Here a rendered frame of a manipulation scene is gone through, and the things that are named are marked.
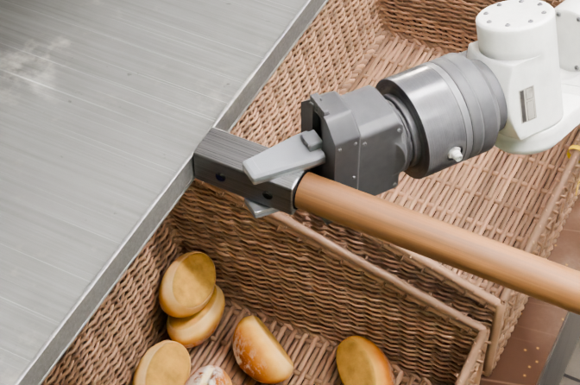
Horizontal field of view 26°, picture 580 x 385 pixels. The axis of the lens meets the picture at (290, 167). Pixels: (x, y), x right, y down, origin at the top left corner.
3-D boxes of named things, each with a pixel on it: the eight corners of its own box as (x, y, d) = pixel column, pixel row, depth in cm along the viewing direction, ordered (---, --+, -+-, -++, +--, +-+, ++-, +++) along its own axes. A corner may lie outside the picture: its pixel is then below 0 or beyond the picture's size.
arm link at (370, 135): (290, 178, 108) (408, 130, 112) (346, 255, 102) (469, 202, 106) (289, 71, 99) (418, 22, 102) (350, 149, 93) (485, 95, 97)
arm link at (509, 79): (476, 179, 103) (589, 131, 106) (462, 60, 98) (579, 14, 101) (406, 132, 112) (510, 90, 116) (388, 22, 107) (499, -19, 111)
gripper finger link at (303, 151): (238, 163, 98) (307, 135, 100) (257, 190, 97) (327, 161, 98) (237, 149, 97) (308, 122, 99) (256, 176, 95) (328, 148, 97)
